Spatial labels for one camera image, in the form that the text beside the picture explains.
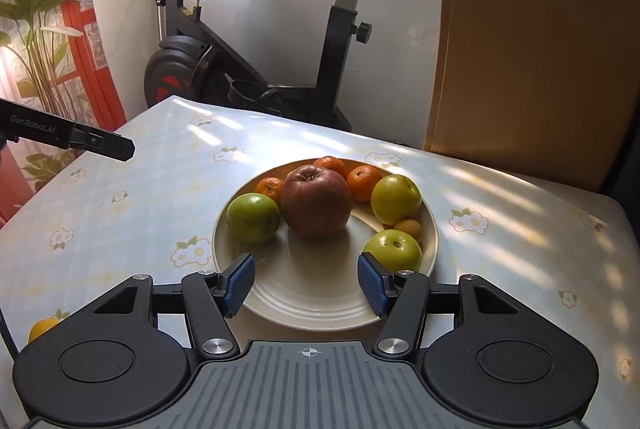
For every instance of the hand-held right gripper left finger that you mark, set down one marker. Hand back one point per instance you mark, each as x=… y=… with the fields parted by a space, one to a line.
x=239 y=285

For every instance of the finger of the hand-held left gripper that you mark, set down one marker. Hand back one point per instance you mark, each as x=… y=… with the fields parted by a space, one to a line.
x=105 y=144

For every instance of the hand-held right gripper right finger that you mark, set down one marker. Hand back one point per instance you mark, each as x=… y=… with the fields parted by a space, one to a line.
x=372 y=284

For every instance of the green apple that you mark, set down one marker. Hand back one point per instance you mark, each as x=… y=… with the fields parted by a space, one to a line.
x=396 y=199
x=393 y=250
x=253 y=217

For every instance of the cream round plate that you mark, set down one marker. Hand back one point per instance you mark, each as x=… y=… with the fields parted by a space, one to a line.
x=310 y=279

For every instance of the brown kiwi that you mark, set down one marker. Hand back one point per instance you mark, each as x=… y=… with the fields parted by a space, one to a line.
x=407 y=229

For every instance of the red apple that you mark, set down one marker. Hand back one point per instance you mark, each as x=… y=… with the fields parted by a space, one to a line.
x=316 y=204

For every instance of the tangerine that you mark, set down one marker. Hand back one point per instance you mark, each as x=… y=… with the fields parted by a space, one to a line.
x=268 y=189
x=331 y=165
x=362 y=183

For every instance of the yellow orange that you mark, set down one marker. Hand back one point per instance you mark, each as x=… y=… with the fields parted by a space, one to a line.
x=41 y=330

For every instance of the plant printed curtain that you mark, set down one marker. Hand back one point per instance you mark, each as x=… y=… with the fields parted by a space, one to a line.
x=40 y=59

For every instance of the black exercise bike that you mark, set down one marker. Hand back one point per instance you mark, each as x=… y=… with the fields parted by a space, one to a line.
x=170 y=69

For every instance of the wooden chair back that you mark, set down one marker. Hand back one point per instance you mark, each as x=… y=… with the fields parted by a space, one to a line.
x=525 y=59

